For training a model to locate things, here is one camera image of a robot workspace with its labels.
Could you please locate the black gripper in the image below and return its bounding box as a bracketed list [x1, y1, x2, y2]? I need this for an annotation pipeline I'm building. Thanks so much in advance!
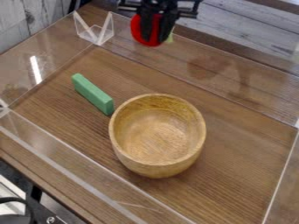
[116, 0, 204, 44]

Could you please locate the red plush strawberry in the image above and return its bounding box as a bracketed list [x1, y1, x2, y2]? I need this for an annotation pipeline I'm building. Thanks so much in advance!
[129, 14, 173, 47]

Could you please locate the green rectangular block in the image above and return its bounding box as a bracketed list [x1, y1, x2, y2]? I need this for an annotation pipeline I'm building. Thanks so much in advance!
[71, 73, 115, 116]

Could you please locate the wooden bowl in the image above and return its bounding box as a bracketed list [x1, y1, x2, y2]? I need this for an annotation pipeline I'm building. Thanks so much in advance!
[108, 94, 207, 179]

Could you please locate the clear acrylic tray enclosure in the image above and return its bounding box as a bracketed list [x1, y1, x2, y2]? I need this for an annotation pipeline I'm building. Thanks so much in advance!
[0, 7, 299, 224]

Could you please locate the black cable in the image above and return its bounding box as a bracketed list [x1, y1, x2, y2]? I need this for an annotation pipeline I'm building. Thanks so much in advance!
[0, 196, 36, 224]

